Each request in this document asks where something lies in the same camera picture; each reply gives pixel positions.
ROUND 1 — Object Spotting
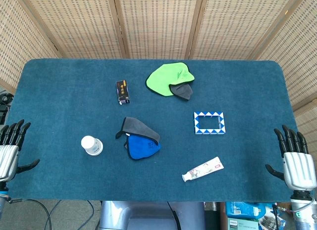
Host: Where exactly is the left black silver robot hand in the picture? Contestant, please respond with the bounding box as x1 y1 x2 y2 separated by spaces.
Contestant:
0 119 41 184

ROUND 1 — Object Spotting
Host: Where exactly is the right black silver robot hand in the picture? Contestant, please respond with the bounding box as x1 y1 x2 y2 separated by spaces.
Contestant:
264 125 317 191

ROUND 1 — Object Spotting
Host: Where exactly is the white paper cup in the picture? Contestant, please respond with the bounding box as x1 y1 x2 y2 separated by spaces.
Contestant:
81 135 104 156

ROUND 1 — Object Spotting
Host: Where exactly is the black equipment beside table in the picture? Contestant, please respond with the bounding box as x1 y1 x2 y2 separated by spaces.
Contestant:
0 90 13 125

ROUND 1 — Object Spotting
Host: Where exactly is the blue cardboard box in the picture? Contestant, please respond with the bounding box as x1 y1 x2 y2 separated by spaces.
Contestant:
226 202 267 220

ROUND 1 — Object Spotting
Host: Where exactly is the green white Philips box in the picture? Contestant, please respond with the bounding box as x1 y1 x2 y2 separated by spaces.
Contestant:
226 217 261 230

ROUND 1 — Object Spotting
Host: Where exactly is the teal carpet table mat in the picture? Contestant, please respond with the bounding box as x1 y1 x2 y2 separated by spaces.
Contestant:
5 58 308 200

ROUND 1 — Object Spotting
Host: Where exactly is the white floral printed tube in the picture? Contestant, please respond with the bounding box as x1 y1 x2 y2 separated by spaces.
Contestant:
182 156 225 183

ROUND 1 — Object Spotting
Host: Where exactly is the blue white snake puzzle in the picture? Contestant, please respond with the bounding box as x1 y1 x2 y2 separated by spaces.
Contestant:
193 111 226 136

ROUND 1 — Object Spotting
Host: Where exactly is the small black carton box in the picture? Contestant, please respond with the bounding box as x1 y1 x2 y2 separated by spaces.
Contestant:
115 79 130 106

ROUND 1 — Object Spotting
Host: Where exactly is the blue and grey cloth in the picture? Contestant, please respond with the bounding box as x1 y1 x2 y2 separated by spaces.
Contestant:
115 116 162 162

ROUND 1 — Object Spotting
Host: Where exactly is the grey robot torso base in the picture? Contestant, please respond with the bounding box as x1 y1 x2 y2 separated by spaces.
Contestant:
99 201 206 230

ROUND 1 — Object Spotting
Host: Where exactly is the green and grey cloth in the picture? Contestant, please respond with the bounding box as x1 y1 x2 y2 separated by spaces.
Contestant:
145 62 195 101

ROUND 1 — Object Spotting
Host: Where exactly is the woven bamboo folding screen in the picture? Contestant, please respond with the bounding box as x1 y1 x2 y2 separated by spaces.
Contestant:
0 0 317 151

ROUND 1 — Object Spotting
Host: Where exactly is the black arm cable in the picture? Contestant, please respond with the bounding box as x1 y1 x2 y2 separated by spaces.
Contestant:
6 197 52 230

